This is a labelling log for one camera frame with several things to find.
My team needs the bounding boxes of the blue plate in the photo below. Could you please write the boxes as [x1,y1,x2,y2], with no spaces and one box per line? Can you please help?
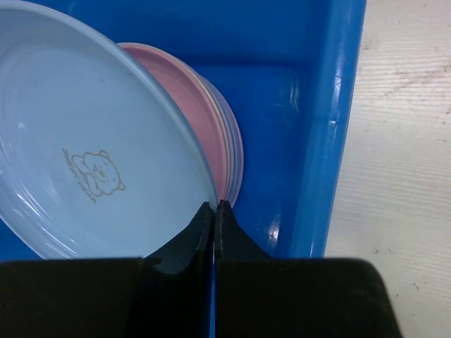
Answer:
[1,1,218,259]
[207,82,244,207]

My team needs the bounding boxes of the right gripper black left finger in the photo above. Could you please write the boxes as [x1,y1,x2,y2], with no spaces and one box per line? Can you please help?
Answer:
[130,202,214,337]

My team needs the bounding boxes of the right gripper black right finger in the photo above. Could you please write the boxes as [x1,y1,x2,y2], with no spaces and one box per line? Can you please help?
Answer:
[214,201,402,337]

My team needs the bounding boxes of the cream plate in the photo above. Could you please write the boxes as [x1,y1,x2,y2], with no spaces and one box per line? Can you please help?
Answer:
[192,70,236,206]

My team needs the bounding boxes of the blue plastic bin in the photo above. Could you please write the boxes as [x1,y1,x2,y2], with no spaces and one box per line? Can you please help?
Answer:
[0,0,368,338]

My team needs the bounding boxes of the pink plate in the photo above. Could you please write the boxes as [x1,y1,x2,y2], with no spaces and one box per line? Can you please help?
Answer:
[119,42,227,199]

